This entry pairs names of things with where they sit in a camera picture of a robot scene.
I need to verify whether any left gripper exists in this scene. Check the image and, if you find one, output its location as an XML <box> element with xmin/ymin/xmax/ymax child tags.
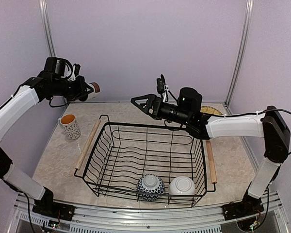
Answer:
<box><xmin>52</xmin><ymin>75</ymin><xmax>93</xmax><ymax>101</ymax></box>

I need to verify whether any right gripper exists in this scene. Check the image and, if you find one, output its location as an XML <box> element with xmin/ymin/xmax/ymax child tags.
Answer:
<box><xmin>131</xmin><ymin>93</ymin><xmax>191</xmax><ymax>125</ymax></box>

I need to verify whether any white brown ceramic cup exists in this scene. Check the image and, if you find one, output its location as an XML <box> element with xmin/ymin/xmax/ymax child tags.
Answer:
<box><xmin>86</xmin><ymin>82</ymin><xmax>100</xmax><ymax>100</ymax></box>

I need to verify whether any white floral patterned mug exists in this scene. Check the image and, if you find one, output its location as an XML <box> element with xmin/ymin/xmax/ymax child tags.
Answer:
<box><xmin>58</xmin><ymin>114</ymin><xmax>81</xmax><ymax>140</ymax></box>

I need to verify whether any yellow woven bamboo tray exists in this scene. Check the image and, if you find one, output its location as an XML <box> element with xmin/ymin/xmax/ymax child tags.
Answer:
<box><xmin>200</xmin><ymin>106</ymin><xmax>216</xmax><ymax>115</ymax></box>

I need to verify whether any blue white patterned bowl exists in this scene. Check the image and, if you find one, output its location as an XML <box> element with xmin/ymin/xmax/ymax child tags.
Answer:
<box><xmin>136</xmin><ymin>174</ymin><xmax>165</xmax><ymax>201</ymax></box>

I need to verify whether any plain white bowl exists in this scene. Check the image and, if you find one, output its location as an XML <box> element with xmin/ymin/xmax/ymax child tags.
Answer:
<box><xmin>168</xmin><ymin>176</ymin><xmax>195</xmax><ymax>195</ymax></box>

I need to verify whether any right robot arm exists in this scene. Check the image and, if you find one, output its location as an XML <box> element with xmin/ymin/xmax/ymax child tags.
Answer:
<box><xmin>130</xmin><ymin>87</ymin><xmax>291</xmax><ymax>220</ymax></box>

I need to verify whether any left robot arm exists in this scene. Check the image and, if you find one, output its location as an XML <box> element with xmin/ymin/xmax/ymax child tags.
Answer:
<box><xmin>0</xmin><ymin>57</ymin><xmax>100</xmax><ymax>216</ymax></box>

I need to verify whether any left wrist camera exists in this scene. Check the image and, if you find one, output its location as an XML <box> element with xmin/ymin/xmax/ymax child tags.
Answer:
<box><xmin>68</xmin><ymin>64</ymin><xmax>81</xmax><ymax>81</ymax></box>

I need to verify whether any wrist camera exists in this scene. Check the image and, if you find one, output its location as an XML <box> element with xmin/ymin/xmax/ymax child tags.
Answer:
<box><xmin>68</xmin><ymin>64</ymin><xmax>81</xmax><ymax>81</ymax></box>
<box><xmin>156</xmin><ymin>74</ymin><xmax>171</xmax><ymax>102</ymax></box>

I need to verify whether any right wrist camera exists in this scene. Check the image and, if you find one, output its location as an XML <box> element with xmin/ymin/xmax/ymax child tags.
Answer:
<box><xmin>156</xmin><ymin>74</ymin><xmax>171</xmax><ymax>102</ymax></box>

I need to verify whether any black wire dish rack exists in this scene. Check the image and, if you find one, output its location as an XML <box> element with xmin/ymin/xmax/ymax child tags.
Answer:
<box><xmin>74</xmin><ymin>115</ymin><xmax>216</xmax><ymax>207</ymax></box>

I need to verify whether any left wooden rack handle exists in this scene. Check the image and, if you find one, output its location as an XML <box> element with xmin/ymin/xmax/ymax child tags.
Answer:
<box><xmin>75</xmin><ymin>119</ymin><xmax>101</xmax><ymax>170</ymax></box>

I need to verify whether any wooden rack handle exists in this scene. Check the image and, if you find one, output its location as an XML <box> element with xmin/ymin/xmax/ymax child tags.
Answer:
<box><xmin>75</xmin><ymin>119</ymin><xmax>101</xmax><ymax>170</ymax></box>
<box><xmin>206</xmin><ymin>140</ymin><xmax>217</xmax><ymax>184</ymax></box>

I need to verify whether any right wooden rack handle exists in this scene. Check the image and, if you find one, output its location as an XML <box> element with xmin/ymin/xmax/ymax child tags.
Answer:
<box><xmin>206</xmin><ymin>140</ymin><xmax>217</xmax><ymax>184</ymax></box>

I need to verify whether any left aluminium corner post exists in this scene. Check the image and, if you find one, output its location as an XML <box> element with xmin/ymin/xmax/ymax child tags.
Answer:
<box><xmin>39</xmin><ymin>0</ymin><xmax>56</xmax><ymax>57</ymax></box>

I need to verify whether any aluminium corner post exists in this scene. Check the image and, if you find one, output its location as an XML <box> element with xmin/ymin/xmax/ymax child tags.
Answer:
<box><xmin>225</xmin><ymin>0</ymin><xmax>254</xmax><ymax>107</ymax></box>
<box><xmin>39</xmin><ymin>0</ymin><xmax>56</xmax><ymax>57</ymax></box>

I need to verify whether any right aluminium corner post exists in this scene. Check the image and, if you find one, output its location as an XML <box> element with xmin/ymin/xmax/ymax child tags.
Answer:
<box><xmin>225</xmin><ymin>0</ymin><xmax>254</xmax><ymax>107</ymax></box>

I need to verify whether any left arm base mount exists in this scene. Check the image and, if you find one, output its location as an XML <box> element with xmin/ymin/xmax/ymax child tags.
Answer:
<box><xmin>32</xmin><ymin>200</ymin><xmax>75</xmax><ymax>221</ymax></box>

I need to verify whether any aluminium front rail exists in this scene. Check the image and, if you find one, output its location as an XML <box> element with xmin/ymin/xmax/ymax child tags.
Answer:
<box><xmin>7</xmin><ymin>192</ymin><xmax>290</xmax><ymax>233</ymax></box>

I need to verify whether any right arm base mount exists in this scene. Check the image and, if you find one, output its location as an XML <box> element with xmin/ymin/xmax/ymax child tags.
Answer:
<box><xmin>222</xmin><ymin>199</ymin><xmax>264</xmax><ymax>220</ymax></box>

